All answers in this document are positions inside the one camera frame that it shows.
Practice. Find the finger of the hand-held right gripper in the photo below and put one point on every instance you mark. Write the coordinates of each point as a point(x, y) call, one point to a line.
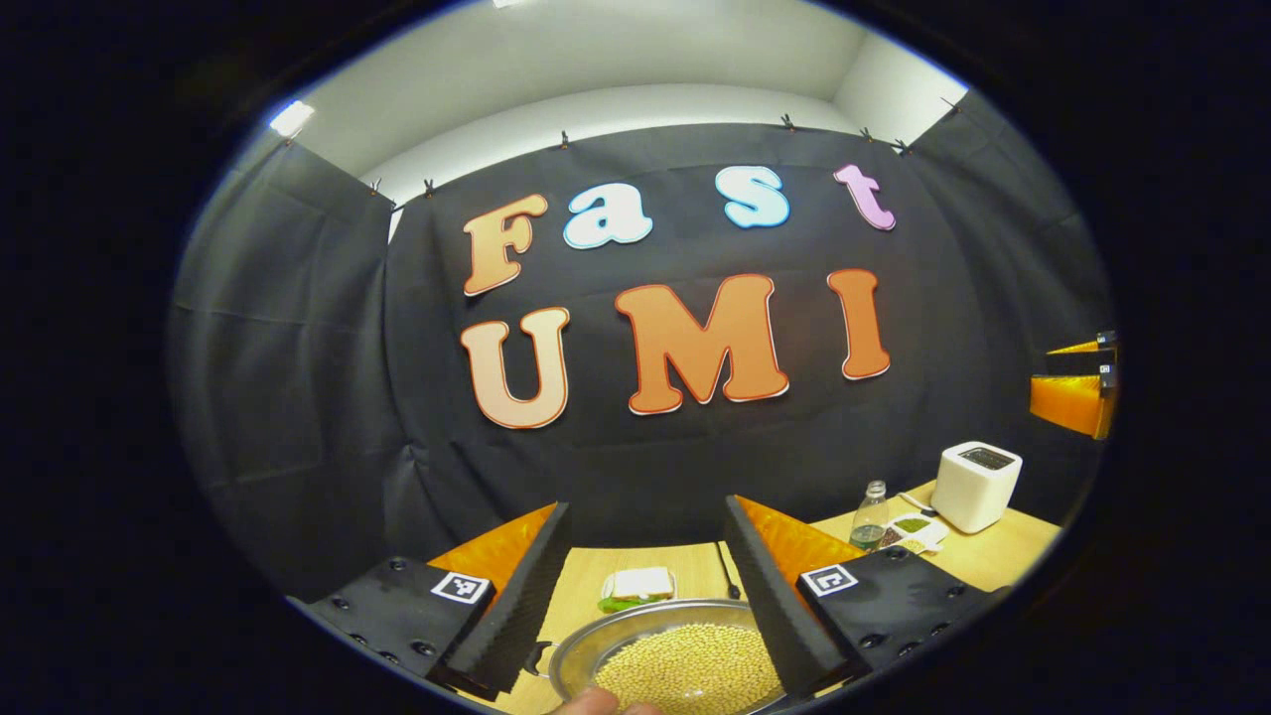
point(1077, 362)
point(1067, 402)

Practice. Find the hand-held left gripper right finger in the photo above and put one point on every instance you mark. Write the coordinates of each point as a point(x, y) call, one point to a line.
point(770, 606)

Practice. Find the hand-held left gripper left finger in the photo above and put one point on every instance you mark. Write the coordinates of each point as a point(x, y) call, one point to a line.
point(521, 606)

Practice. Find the pile of soybeans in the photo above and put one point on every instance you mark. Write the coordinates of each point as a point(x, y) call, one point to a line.
point(685, 665)

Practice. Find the sandwich on white plate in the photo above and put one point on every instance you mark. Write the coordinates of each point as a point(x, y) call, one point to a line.
point(637, 584)

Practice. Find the white toaster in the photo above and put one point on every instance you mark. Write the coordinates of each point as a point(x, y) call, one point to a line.
point(973, 487)

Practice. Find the clear plastic water bottle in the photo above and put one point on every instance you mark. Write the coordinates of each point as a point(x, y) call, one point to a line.
point(870, 521)

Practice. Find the white divided bean dish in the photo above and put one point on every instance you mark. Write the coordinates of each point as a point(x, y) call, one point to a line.
point(918, 531)

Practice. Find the row of black clips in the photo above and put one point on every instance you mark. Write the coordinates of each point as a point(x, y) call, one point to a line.
point(786, 121)

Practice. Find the small ceiling light panel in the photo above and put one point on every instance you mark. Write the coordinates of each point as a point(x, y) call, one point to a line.
point(292, 119)

